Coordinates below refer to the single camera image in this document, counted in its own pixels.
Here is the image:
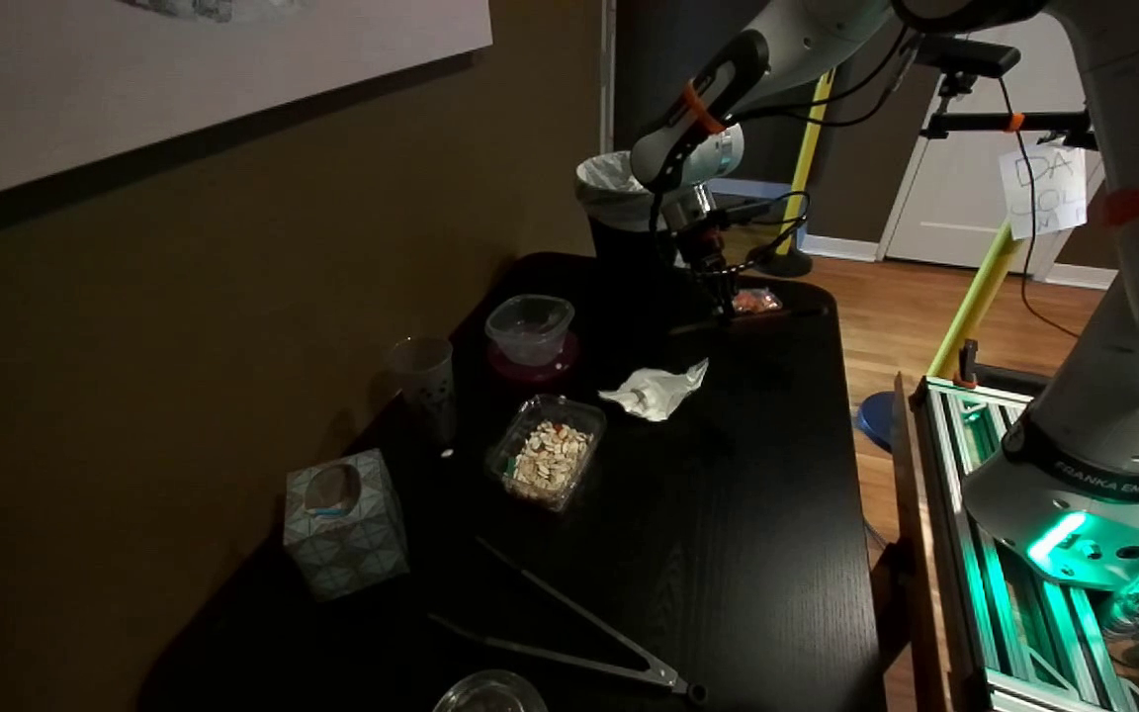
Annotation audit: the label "rectangular clear food container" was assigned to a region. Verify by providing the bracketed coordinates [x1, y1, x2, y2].
[487, 390, 609, 514]

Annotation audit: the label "thin orange cable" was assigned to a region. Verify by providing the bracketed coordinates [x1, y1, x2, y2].
[994, 74, 1092, 347]

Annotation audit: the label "patterned tissue box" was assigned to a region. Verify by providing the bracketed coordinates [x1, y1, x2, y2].
[280, 448, 411, 602]

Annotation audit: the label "small glass bowl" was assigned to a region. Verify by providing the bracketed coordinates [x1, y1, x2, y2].
[432, 664, 551, 712]

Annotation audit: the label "white wall board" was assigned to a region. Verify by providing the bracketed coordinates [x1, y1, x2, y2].
[0, 0, 498, 212]

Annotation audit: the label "metal tongs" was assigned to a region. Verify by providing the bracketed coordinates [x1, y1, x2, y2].
[428, 530, 698, 699]

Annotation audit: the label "crumpled plastic wrapper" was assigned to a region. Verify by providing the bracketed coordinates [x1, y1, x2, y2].
[729, 281, 791, 320]

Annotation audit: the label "red round lid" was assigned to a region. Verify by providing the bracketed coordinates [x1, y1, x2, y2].
[487, 332, 584, 388]

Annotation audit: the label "trash bin with white bag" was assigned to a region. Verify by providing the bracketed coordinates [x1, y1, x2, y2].
[573, 146, 681, 273]

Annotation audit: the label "clear glass cup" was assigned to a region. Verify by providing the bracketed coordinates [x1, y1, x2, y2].
[382, 332, 457, 448]

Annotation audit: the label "yellow green angled bar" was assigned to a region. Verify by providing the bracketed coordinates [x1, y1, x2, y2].
[925, 224, 1027, 388]

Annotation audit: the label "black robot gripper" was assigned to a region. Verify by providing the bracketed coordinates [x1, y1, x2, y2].
[657, 178, 751, 287]

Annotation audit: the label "round clear plastic container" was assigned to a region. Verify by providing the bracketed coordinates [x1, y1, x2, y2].
[482, 287, 582, 366]

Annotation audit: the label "blue round floor object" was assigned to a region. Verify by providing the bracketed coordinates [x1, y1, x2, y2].
[853, 390, 908, 452]

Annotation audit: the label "white panel door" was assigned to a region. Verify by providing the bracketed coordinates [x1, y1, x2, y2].
[880, 10, 1139, 273]

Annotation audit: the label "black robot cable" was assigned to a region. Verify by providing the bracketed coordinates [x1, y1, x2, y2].
[780, 30, 949, 133]

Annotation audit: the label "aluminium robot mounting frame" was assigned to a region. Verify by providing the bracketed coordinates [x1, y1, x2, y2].
[917, 372, 1139, 712]

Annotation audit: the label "wooden side board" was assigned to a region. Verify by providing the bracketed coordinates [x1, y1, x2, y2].
[892, 372, 957, 712]

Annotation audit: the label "crumpled white napkin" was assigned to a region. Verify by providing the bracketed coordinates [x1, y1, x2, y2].
[597, 355, 710, 428]

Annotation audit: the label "black camera on mount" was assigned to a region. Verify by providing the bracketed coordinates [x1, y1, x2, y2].
[917, 34, 1098, 146]

